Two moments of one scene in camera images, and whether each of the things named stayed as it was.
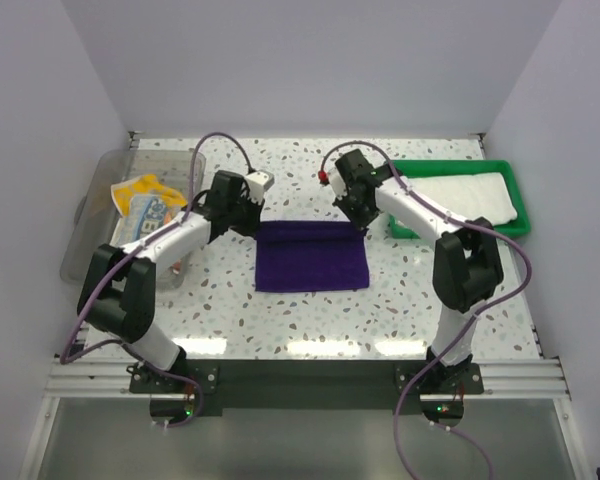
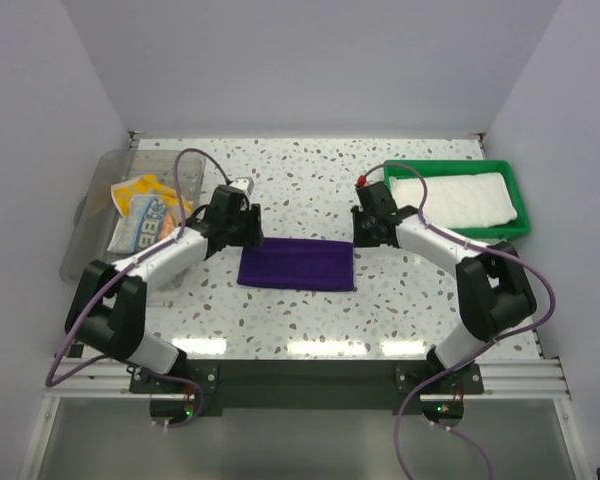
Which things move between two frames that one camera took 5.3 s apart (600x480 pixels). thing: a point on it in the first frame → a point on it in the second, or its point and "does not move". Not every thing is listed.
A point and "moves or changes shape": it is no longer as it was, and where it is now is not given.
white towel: [472, 196] does not move
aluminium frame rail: [105, 379] does not move
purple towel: [311, 256] moves or changes shape
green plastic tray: [415, 169] does not move
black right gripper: [360, 222] → [359, 239]
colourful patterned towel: [146, 214] does not move
